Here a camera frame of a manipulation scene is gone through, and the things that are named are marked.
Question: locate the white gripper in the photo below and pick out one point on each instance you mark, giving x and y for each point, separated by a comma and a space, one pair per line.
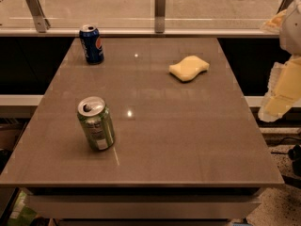
293, 32

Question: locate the yellow sponge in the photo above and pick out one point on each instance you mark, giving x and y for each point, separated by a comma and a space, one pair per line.
189, 68

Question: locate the blue Pepsi can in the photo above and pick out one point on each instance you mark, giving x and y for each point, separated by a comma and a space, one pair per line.
92, 45

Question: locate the green soda can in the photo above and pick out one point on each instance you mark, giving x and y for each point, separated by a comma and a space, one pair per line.
94, 117

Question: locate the glass railing panel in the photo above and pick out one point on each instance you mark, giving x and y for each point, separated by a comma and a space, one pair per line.
140, 14

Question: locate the right metal railing bracket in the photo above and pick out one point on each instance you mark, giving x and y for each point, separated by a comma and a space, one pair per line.
287, 0

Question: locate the metal railing bracket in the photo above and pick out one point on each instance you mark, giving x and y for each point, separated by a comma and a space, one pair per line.
287, 0
159, 15
41, 23

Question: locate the middle metal railing bracket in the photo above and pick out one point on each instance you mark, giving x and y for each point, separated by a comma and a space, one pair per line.
159, 15

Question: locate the left metal railing bracket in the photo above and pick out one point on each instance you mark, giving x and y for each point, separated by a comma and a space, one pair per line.
41, 23

